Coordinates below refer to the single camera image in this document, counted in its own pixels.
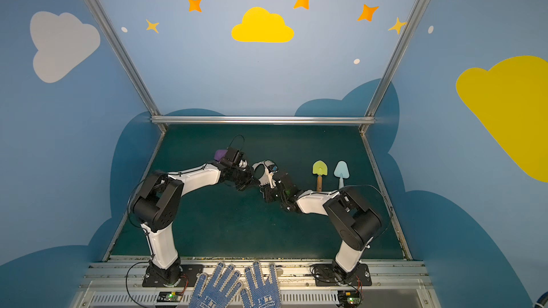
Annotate metal key holder plate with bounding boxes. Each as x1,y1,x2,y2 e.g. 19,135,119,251
253,161,274,188

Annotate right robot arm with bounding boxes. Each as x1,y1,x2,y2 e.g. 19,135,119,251
258,173,383,283

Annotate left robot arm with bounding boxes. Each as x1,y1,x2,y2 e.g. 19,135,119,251
130,147,258,287

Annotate light blue trowel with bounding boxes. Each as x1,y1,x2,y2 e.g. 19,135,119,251
333,161,350,189

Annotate right blue knit glove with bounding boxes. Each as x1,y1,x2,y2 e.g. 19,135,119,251
241,261,282,308

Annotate blue knit glove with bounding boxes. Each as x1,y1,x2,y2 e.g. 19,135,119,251
188,262,243,308
241,261,282,308

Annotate left blue knit glove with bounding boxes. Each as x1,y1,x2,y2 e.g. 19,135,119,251
188,262,243,308

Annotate right controller board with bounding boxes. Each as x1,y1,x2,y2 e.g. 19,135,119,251
338,291,362,308

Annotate controller board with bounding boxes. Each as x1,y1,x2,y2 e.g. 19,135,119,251
338,291,362,308
157,292,183,303

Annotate left controller board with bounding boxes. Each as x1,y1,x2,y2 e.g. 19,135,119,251
157,292,183,303

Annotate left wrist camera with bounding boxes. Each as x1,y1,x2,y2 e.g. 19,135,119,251
238,159,248,168

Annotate green trowel wooden handle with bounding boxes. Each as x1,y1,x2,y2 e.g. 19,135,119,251
312,161,328,192

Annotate purple spatula pink handle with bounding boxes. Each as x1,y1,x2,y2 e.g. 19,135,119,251
214,149,227,162

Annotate aluminium frame back rail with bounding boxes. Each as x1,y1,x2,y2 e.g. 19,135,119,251
151,115,375,125

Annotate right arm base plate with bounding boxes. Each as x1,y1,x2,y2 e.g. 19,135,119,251
309,263,372,287

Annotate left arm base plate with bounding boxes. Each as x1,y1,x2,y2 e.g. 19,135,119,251
142,262,204,288

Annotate aluminium frame left post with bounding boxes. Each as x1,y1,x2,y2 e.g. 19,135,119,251
84,0,161,118

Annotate aluminium frame post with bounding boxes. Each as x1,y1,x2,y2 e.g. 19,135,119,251
359,0,431,137
84,0,161,118

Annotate aluminium frame right post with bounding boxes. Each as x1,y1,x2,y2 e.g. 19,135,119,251
359,0,431,137

